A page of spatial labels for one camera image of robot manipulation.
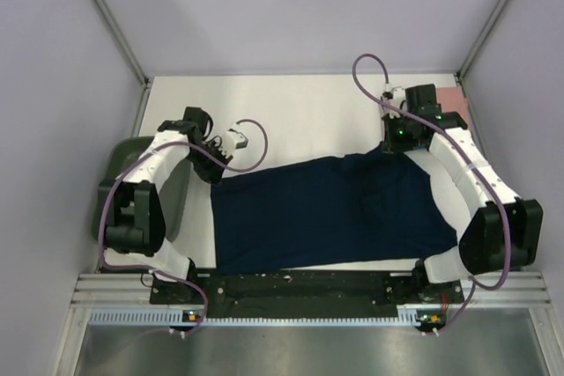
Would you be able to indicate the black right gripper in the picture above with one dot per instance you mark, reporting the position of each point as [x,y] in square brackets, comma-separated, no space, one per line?
[390,145]

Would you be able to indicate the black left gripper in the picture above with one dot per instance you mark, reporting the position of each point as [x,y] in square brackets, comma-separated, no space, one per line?
[211,176]

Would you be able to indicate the navy blue t-shirt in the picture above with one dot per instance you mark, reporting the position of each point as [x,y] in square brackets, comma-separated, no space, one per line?
[362,207]

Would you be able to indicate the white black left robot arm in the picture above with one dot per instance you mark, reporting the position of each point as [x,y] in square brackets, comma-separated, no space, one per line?
[137,207]

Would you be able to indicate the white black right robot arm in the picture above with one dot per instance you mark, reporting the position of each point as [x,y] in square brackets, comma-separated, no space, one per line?
[504,230]

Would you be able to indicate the dark green plastic bin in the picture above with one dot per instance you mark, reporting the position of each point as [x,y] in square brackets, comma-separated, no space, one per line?
[114,160]

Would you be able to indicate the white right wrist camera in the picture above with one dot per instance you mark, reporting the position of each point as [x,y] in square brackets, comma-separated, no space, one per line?
[394,95]

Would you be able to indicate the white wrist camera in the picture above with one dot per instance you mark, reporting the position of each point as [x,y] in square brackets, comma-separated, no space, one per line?
[394,95]
[231,141]

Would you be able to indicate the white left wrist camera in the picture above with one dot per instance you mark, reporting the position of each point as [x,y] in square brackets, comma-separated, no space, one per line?
[231,141]

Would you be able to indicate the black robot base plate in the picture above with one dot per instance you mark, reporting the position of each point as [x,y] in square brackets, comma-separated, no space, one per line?
[296,294]

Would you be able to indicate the light blue slotted cable duct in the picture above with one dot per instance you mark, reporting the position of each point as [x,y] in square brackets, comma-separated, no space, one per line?
[184,319]

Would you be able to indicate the left aluminium frame post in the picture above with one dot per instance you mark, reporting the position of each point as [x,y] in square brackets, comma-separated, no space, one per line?
[116,34]

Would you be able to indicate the aluminium frame post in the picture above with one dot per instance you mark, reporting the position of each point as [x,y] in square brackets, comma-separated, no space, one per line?
[487,30]
[116,34]

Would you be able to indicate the aluminium front frame rail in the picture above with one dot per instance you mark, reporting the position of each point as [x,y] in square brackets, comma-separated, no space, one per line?
[524,289]

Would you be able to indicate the right aluminium frame post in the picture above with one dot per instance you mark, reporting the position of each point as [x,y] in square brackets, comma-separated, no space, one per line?
[487,30]

